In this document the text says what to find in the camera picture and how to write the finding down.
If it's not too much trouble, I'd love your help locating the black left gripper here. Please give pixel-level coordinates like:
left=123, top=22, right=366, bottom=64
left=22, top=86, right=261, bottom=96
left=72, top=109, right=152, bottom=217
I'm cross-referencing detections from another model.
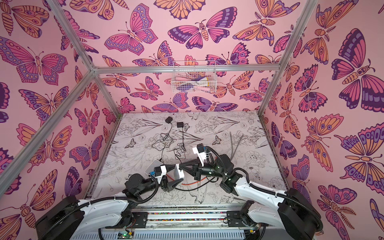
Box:
left=136, top=166, right=181, bottom=198

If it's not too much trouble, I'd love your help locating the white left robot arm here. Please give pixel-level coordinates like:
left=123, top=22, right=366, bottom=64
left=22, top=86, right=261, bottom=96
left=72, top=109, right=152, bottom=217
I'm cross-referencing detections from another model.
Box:
left=36, top=164, right=185, bottom=240

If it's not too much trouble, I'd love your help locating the orange ethernet cable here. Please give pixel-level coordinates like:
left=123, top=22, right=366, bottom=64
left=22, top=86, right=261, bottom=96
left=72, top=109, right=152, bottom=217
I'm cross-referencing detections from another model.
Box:
left=181, top=176, right=208, bottom=186

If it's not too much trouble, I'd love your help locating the black power adapter left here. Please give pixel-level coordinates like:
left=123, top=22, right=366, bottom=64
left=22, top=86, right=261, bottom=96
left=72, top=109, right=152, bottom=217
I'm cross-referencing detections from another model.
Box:
left=165, top=117, right=173, bottom=124

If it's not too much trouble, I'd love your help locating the grey ethernet cable left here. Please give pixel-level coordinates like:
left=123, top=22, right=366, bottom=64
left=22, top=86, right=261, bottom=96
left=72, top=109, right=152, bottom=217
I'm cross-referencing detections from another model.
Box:
left=229, top=131, right=236, bottom=160

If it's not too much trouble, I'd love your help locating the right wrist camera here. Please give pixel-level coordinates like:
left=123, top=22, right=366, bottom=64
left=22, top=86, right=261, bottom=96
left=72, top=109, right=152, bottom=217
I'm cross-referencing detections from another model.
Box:
left=193, top=144, right=212, bottom=167

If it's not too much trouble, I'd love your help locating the grey ethernet cable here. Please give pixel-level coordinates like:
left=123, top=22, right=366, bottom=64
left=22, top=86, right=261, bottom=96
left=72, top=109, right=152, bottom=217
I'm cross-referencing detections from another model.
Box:
left=232, top=134, right=244, bottom=160
left=229, top=131, right=236, bottom=160

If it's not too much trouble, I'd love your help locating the black ethernet cable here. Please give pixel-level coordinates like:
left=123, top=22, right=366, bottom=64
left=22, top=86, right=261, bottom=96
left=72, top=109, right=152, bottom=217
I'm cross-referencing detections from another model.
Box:
left=173, top=176, right=220, bottom=192

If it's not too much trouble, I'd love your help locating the white wire basket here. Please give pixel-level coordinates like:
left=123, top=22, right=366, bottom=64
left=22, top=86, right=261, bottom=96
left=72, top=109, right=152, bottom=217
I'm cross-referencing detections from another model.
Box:
left=170, top=60, right=218, bottom=94

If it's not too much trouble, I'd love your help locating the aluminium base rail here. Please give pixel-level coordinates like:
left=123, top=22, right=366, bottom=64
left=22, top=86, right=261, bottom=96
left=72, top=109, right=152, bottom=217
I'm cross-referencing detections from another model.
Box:
left=71, top=204, right=291, bottom=240

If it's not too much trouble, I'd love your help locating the white network switch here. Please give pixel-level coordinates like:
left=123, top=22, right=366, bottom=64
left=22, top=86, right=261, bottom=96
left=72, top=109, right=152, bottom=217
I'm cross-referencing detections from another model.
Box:
left=174, top=164, right=185, bottom=180
left=145, top=160, right=163, bottom=175

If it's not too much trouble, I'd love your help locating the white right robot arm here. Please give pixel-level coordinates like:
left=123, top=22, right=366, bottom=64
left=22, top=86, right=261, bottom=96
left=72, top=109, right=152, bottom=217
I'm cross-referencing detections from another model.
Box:
left=175, top=145, right=324, bottom=240

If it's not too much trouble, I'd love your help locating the grey ethernet cable right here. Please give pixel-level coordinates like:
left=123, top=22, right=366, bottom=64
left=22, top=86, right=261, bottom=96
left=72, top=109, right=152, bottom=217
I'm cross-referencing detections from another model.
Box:
left=232, top=134, right=244, bottom=160

